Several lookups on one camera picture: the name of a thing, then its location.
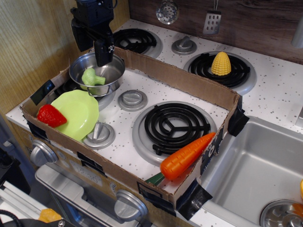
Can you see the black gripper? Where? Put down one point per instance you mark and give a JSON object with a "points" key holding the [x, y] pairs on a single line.
{"points": [[91, 19]]}

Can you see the green toy broccoli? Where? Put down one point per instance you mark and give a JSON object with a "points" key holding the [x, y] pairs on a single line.
{"points": [[89, 78]]}

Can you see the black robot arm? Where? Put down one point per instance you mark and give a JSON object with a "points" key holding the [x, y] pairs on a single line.
{"points": [[90, 28]]}

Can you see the small steel pot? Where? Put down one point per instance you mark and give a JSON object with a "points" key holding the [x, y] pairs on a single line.
{"points": [[112, 71]]}

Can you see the back left black burner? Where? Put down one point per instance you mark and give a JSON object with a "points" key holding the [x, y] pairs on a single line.
{"points": [[139, 41]]}

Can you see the light green plastic plate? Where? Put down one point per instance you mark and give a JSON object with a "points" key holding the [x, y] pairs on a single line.
{"points": [[81, 111]]}

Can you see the centre silver stove knob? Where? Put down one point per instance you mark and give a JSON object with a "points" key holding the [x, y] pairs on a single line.
{"points": [[132, 100]]}

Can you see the silver stove knob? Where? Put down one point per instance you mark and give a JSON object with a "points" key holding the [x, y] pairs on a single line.
{"points": [[184, 46], [100, 137], [132, 100]]}

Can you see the black tape at left corner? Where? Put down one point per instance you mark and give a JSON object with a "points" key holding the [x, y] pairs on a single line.
{"points": [[42, 92]]}

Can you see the black tape at corner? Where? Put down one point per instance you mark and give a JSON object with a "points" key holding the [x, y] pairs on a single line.
{"points": [[191, 201], [238, 120], [42, 92]]}

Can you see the hanging silver strainer ladle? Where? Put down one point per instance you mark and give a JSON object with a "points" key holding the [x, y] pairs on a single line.
{"points": [[167, 12]]}

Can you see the red toy strawberry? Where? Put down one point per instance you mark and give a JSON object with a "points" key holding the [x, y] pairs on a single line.
{"points": [[49, 115]]}

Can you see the back silver stove knob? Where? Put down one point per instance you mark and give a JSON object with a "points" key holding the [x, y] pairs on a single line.
{"points": [[184, 46]]}

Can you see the front silver stove knob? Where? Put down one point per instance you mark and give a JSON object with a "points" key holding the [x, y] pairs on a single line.
{"points": [[100, 137]]}

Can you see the front right black burner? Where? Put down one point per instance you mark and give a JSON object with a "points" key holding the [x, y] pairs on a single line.
{"points": [[164, 128]]}

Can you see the hanging silver slotted spatula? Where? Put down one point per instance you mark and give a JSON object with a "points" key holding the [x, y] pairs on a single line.
{"points": [[212, 20]]}

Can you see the left silver oven knob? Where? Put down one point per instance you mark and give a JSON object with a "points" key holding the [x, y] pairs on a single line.
{"points": [[42, 154]]}

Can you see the silver oven knob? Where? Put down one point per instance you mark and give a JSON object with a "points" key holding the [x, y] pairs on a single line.
{"points": [[42, 154], [128, 207]]}

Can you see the yellow toy corn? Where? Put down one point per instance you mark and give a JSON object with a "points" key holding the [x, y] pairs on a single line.
{"points": [[221, 65]]}

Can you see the orange toy carrot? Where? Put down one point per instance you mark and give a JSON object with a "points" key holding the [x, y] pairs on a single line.
{"points": [[177, 163]]}

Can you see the back right black burner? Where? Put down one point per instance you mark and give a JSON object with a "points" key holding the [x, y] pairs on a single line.
{"points": [[242, 78]]}

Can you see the black tape at right corner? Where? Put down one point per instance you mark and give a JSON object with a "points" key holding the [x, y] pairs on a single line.
{"points": [[238, 120]]}

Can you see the right silver oven knob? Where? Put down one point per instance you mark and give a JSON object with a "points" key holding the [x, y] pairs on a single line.
{"points": [[128, 207]]}

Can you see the brown cardboard fence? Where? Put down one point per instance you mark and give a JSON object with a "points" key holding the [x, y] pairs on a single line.
{"points": [[120, 161]]}

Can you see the orange object bottom left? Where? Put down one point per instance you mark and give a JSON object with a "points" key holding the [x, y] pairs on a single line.
{"points": [[48, 215]]}

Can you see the black tape at front corner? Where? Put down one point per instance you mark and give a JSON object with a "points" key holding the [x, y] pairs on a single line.
{"points": [[191, 201]]}

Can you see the silver toy sink basin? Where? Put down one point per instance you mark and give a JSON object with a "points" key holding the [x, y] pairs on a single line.
{"points": [[263, 163]]}

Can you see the yellow object right edge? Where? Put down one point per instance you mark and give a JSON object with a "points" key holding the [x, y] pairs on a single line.
{"points": [[301, 188]]}

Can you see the silver bowl in sink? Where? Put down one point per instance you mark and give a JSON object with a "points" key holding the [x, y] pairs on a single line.
{"points": [[282, 213]]}

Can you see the silver oven door handle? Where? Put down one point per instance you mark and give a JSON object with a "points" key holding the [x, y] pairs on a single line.
{"points": [[82, 204]]}

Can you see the silver faucet post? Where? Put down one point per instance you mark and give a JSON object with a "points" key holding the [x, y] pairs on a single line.
{"points": [[297, 40]]}

